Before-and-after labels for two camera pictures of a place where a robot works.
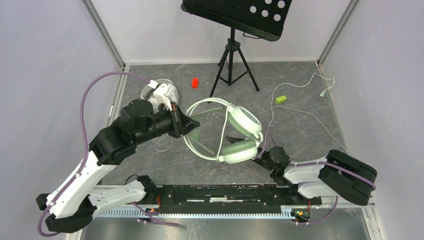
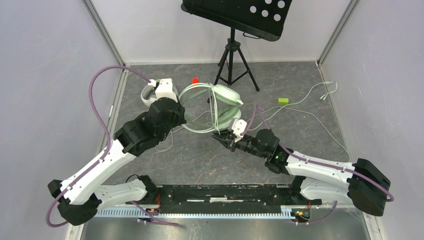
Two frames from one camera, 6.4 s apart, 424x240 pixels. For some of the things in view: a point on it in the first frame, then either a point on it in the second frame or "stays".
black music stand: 264,19 stays
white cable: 271,110 → 213,93
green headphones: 245,120 → 229,101
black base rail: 228,199 stays
